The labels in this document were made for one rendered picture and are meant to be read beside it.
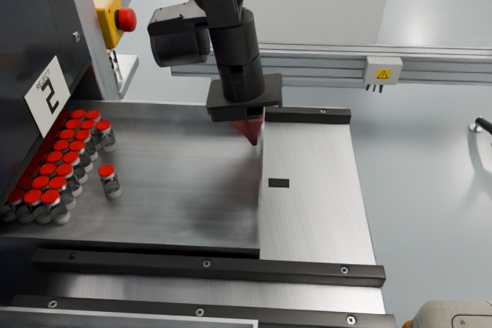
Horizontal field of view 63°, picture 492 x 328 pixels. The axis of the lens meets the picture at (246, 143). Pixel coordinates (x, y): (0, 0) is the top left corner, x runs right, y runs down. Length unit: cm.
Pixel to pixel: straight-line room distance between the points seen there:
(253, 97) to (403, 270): 118
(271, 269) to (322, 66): 115
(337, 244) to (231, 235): 13
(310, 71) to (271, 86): 100
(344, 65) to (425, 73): 30
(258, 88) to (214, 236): 20
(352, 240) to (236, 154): 21
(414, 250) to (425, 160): 50
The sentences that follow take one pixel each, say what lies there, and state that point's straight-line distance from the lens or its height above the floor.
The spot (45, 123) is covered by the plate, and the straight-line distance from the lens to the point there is 53.
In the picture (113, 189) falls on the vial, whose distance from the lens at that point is 57.
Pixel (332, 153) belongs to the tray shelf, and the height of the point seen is 88.
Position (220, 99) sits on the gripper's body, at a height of 98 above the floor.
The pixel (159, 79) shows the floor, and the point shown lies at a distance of 238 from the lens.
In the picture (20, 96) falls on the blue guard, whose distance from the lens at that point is 50.
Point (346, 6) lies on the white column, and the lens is 210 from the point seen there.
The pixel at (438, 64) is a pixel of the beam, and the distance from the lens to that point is 164.
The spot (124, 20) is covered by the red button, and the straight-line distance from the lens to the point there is 72.
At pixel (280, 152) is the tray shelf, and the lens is 62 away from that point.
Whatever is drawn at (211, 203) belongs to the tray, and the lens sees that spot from 55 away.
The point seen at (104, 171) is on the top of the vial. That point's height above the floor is 93.
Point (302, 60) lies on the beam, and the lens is 153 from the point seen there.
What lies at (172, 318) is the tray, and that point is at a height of 92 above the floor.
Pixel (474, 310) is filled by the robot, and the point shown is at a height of 28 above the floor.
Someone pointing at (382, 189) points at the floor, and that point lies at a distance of 181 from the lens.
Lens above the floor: 131
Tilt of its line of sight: 43 degrees down
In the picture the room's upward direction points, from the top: straight up
